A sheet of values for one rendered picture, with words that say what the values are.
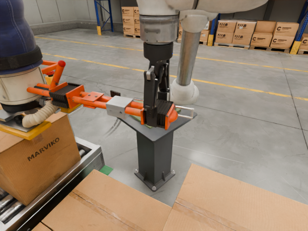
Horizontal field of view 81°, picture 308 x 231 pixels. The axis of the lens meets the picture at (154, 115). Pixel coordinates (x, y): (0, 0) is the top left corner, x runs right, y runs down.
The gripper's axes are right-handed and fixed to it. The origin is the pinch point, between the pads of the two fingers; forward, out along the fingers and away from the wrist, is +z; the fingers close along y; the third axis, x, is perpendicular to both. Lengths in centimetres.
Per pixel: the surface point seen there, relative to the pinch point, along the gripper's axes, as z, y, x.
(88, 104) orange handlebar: 0.5, 3.8, -23.3
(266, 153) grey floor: 124, -147, 84
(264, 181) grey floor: 124, -102, 77
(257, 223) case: 30.0, 5.8, 36.0
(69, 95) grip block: -1.7, 4.2, -30.2
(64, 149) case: 51, -13, -67
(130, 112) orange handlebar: 0.2, 3.5, -7.4
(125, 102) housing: -1.2, 1.0, -10.6
